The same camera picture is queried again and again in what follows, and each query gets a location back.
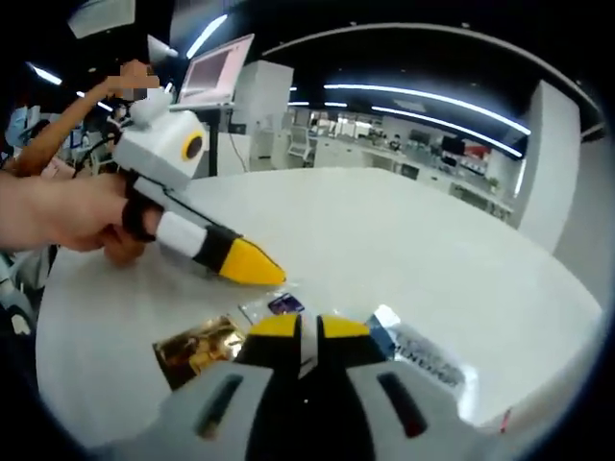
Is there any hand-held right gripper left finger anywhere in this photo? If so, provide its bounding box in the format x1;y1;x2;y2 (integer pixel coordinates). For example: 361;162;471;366
93;312;305;461

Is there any small clear packet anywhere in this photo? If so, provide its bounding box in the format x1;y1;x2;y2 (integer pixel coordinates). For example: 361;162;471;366
236;289;319;371

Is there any green black skincare sachet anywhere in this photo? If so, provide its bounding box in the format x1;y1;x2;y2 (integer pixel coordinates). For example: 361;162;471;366
366;303;478;425

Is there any gold skincare sachet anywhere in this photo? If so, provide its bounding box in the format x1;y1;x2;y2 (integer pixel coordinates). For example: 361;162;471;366
152;314;250;394

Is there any long ceiling light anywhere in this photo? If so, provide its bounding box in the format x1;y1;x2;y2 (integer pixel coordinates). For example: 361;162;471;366
184;12;231;59

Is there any white lab counter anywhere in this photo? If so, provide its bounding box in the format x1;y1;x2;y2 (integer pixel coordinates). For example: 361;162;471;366
310;136;513;215

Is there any ceiling air conditioner unit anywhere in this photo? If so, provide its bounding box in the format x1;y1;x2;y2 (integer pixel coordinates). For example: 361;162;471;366
65;0;136;39

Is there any person's left hand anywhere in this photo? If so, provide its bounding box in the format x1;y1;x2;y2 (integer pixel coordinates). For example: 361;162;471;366
45;173;162;269

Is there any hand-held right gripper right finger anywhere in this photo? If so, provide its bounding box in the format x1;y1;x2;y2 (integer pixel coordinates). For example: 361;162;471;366
315;314;513;461

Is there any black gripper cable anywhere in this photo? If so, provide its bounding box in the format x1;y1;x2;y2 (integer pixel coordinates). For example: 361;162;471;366
70;133;122;180

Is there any white office chair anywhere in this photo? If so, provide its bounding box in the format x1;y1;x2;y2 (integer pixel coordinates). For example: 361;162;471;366
286;126;314;163

